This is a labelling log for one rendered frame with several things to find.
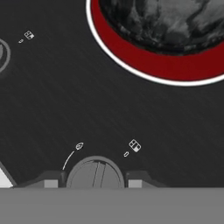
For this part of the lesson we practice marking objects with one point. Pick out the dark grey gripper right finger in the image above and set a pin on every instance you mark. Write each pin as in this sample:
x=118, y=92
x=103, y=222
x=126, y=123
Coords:
x=139, y=179

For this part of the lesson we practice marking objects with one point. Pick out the black hob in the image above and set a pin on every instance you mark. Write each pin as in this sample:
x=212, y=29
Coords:
x=87, y=99

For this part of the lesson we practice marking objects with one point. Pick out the red white-rimmed pan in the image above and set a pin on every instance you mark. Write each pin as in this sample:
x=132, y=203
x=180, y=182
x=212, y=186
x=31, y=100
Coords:
x=163, y=38

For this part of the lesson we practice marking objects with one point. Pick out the grey round hob knob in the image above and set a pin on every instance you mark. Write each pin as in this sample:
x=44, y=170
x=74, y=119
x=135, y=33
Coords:
x=94, y=173
x=3, y=55

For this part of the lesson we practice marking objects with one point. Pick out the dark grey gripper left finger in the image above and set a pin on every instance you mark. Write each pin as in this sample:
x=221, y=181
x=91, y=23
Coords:
x=49, y=179

